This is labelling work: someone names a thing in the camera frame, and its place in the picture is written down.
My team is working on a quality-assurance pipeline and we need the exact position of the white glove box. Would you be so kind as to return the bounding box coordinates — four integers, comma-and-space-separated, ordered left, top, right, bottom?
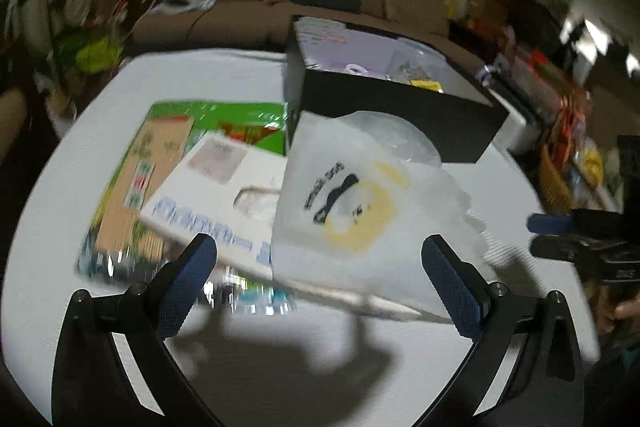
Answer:
141, 120, 446, 319

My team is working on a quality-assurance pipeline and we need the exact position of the white appliance with remote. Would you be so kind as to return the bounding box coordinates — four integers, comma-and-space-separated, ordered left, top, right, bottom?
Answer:
476, 65, 542, 156

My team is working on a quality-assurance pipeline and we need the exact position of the black storage box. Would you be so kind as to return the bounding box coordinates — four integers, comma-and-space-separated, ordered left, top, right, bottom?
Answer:
283, 15, 508, 164

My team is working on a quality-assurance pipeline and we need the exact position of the white plastic bag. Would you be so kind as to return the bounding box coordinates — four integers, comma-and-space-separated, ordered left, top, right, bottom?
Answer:
271, 112, 497, 322

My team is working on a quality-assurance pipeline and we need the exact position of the right hand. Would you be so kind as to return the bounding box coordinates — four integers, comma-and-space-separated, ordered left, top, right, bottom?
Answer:
594, 287, 640, 336

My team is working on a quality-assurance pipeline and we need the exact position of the green sushi kit package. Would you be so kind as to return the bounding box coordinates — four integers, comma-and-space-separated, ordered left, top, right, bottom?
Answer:
75, 100, 295, 315

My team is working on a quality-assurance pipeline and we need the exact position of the wicker basket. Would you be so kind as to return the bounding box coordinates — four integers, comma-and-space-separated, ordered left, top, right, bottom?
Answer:
538, 144, 576, 215

